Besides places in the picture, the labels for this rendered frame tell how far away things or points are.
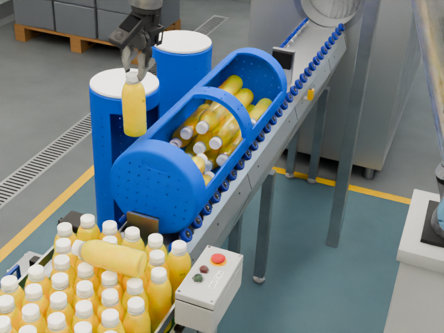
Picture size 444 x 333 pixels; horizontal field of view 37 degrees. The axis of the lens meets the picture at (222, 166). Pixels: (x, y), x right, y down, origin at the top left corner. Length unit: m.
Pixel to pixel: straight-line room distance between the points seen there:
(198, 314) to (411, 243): 0.61
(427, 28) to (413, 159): 3.05
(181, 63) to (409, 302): 1.62
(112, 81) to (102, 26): 2.88
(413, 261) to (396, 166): 2.60
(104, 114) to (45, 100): 2.35
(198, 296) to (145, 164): 0.48
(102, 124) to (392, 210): 1.92
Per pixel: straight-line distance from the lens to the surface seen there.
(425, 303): 1.94
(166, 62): 3.10
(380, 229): 3.80
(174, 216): 1.95
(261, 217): 3.08
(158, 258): 1.73
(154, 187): 1.93
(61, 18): 5.81
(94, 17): 5.63
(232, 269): 1.67
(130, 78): 1.88
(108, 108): 2.67
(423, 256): 1.83
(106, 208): 2.94
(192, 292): 1.61
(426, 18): 1.52
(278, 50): 3.03
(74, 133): 4.56
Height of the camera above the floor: 2.18
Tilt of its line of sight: 31 degrees down
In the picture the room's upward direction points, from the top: 3 degrees clockwise
